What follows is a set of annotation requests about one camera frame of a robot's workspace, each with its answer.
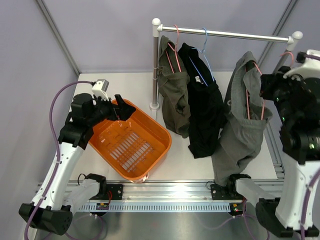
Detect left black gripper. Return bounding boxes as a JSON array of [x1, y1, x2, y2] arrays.
[[87, 93, 136, 127]]

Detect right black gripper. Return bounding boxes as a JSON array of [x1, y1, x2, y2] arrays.
[[260, 66, 309, 127]]

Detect pink wire hanger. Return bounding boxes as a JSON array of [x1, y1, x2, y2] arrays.
[[245, 51, 295, 120], [171, 24, 182, 72]]

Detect grey shorts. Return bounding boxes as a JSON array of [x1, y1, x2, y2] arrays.
[[211, 51, 273, 187]]

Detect black shorts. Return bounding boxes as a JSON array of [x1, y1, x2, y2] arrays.
[[178, 42, 226, 159]]

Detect blue wire hanger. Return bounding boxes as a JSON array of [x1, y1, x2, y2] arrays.
[[188, 27, 216, 87]]

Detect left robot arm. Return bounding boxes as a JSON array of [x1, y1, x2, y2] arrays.
[[18, 93, 136, 239]]

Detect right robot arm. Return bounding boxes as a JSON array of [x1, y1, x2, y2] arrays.
[[226, 63, 320, 239]]

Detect olive green shorts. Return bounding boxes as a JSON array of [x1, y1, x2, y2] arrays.
[[157, 35, 191, 139]]

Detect orange plastic laundry basket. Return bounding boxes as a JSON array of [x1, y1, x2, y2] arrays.
[[89, 107, 172, 183]]

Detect white metal clothes rack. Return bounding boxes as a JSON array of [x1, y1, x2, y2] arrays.
[[149, 18, 303, 119]]

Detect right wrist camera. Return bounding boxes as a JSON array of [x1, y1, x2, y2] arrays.
[[283, 49, 320, 80]]

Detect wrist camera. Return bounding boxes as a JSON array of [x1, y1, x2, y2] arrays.
[[283, 49, 320, 80], [91, 79, 109, 101]]

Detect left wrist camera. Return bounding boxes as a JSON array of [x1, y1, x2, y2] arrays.
[[91, 79, 109, 101]]

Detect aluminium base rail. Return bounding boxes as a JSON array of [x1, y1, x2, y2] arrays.
[[34, 180, 283, 205]]

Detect white slotted cable duct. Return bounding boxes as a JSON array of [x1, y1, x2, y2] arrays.
[[78, 202, 231, 213]]

